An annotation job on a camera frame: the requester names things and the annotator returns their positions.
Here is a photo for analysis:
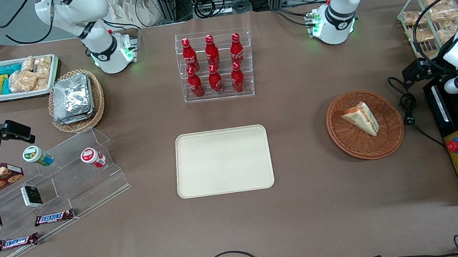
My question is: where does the stack of foil containers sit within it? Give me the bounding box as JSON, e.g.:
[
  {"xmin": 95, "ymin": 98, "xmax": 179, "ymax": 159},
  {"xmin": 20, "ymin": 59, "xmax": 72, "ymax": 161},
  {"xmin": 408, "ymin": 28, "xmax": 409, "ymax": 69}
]
[{"xmin": 50, "ymin": 73, "xmax": 96, "ymax": 126}]

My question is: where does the light wicker basket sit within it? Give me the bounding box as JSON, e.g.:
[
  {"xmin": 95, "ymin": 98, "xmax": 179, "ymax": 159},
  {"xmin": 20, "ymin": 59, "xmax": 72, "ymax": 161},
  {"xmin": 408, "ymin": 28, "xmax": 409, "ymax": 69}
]
[{"xmin": 45, "ymin": 67, "xmax": 107, "ymax": 135}]

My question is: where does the red cola bottle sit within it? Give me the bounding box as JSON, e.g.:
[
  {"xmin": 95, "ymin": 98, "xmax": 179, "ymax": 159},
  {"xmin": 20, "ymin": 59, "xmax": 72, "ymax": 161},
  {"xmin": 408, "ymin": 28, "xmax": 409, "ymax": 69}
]
[
  {"xmin": 229, "ymin": 61, "xmax": 246, "ymax": 94},
  {"xmin": 204, "ymin": 34, "xmax": 221, "ymax": 69},
  {"xmin": 228, "ymin": 32, "xmax": 246, "ymax": 66},
  {"xmin": 186, "ymin": 66, "xmax": 205, "ymax": 98},
  {"xmin": 181, "ymin": 37, "xmax": 200, "ymax": 72},
  {"xmin": 207, "ymin": 64, "xmax": 224, "ymax": 95}
]

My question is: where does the beige plastic tray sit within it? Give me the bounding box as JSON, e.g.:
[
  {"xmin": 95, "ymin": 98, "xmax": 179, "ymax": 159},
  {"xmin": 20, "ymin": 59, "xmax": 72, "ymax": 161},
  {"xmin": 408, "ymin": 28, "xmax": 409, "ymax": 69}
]
[{"xmin": 172, "ymin": 123, "xmax": 276, "ymax": 200}]

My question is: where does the clear acrylic stepped display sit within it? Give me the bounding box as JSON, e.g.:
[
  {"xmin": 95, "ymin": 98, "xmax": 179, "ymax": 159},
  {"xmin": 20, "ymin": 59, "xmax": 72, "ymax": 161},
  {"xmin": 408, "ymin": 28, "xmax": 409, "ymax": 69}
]
[{"xmin": 0, "ymin": 123, "xmax": 137, "ymax": 257}]

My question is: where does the white cloth bag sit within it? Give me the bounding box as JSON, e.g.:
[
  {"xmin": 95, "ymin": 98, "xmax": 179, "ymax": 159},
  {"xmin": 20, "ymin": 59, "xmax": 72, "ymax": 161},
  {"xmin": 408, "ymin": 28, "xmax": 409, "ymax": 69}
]
[{"xmin": 105, "ymin": 0, "xmax": 164, "ymax": 31}]

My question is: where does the white wire rack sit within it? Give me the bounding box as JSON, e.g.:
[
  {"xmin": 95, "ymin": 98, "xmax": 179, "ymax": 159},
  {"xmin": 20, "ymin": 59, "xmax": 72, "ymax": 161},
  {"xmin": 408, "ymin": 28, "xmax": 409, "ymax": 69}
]
[{"xmin": 395, "ymin": 0, "xmax": 458, "ymax": 62}]

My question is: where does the triangle sandwich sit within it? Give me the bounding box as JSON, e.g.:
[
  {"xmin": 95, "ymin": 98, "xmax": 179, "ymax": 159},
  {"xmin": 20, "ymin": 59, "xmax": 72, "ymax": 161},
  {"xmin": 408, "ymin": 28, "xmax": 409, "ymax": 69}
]
[{"xmin": 339, "ymin": 100, "xmax": 381, "ymax": 140}]

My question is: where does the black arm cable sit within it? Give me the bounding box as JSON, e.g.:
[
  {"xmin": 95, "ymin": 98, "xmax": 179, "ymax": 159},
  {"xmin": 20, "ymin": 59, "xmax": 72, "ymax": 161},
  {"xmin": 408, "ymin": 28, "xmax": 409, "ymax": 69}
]
[
  {"xmin": 409, "ymin": 0, "xmax": 458, "ymax": 73},
  {"xmin": 0, "ymin": 0, "xmax": 57, "ymax": 47}
]

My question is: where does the black power cable with plug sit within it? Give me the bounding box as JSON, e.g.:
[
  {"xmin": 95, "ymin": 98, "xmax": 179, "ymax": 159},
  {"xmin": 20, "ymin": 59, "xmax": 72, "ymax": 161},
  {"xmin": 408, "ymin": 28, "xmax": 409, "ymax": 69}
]
[{"xmin": 388, "ymin": 72, "xmax": 445, "ymax": 152}]

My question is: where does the clear acrylic bottle rack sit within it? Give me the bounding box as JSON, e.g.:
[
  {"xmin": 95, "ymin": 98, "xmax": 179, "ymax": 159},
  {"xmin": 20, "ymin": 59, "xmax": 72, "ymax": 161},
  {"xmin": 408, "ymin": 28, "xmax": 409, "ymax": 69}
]
[{"xmin": 174, "ymin": 27, "xmax": 256, "ymax": 104}]

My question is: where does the brown wicker basket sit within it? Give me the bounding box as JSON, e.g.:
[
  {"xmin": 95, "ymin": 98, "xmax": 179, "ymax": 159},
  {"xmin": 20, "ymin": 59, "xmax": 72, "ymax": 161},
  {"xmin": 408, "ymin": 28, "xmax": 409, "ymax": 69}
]
[{"xmin": 323, "ymin": 86, "xmax": 407, "ymax": 165}]

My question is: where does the bagged rice cracker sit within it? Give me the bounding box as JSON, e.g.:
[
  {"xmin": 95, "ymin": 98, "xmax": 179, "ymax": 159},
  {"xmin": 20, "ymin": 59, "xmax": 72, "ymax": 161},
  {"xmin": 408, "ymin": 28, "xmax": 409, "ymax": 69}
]
[
  {"xmin": 34, "ymin": 56, "xmax": 54, "ymax": 79},
  {"xmin": 35, "ymin": 76, "xmax": 51, "ymax": 91},
  {"xmin": 20, "ymin": 56, "xmax": 36, "ymax": 73},
  {"xmin": 8, "ymin": 69, "xmax": 39, "ymax": 94}
]

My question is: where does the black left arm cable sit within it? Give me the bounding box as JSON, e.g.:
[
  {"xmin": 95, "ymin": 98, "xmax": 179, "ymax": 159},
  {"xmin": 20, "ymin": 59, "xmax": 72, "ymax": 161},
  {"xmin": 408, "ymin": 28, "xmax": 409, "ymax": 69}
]
[{"xmin": 409, "ymin": 0, "xmax": 458, "ymax": 73}]

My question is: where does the red lid yogurt cup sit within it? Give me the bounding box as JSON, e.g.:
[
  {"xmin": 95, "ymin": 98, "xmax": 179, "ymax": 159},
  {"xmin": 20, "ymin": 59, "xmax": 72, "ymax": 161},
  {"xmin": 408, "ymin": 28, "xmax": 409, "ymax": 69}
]
[{"xmin": 80, "ymin": 146, "xmax": 107, "ymax": 170}]

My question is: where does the green lid yogurt cup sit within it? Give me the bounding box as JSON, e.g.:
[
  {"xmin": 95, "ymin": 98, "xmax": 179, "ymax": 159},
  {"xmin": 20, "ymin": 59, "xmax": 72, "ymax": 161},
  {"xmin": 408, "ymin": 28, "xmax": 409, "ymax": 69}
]
[{"xmin": 22, "ymin": 143, "xmax": 55, "ymax": 169}]

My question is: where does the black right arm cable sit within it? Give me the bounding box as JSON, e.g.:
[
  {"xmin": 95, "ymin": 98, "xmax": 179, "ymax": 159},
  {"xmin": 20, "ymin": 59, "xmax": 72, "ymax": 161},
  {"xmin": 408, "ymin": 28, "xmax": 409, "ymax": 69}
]
[{"xmin": 0, "ymin": 0, "xmax": 57, "ymax": 47}]

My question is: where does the Snickers chocolate bar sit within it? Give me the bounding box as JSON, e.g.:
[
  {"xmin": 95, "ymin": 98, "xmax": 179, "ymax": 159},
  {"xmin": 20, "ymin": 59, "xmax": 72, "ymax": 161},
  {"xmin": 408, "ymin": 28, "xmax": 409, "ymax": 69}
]
[
  {"xmin": 33, "ymin": 209, "xmax": 75, "ymax": 227},
  {"xmin": 0, "ymin": 233, "xmax": 40, "ymax": 252}
]

